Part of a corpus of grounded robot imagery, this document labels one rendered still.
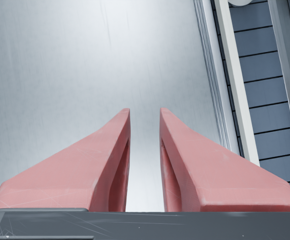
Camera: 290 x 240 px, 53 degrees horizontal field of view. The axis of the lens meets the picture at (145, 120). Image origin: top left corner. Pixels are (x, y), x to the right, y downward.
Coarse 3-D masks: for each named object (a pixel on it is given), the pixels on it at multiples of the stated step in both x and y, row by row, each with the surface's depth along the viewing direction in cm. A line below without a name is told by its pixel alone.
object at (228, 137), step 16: (208, 0) 43; (272, 0) 43; (208, 16) 43; (272, 16) 43; (208, 32) 43; (208, 48) 45; (208, 64) 46; (288, 64) 43; (224, 80) 43; (288, 80) 43; (224, 96) 42; (288, 96) 43; (224, 112) 42; (224, 128) 43; (288, 128) 44; (224, 144) 45
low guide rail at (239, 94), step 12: (216, 0) 41; (228, 12) 39; (228, 24) 39; (228, 36) 39; (228, 48) 39; (228, 60) 40; (228, 72) 41; (240, 72) 39; (240, 84) 39; (240, 96) 39; (240, 108) 39; (240, 120) 39; (240, 132) 40; (252, 132) 38; (252, 144) 38; (252, 156) 38
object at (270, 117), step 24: (264, 0) 43; (216, 24) 43; (240, 24) 43; (264, 24) 43; (240, 48) 43; (264, 48) 43; (264, 72) 43; (264, 96) 42; (264, 120) 42; (288, 120) 42; (240, 144) 42; (264, 144) 42; (288, 144) 42; (264, 168) 42; (288, 168) 42
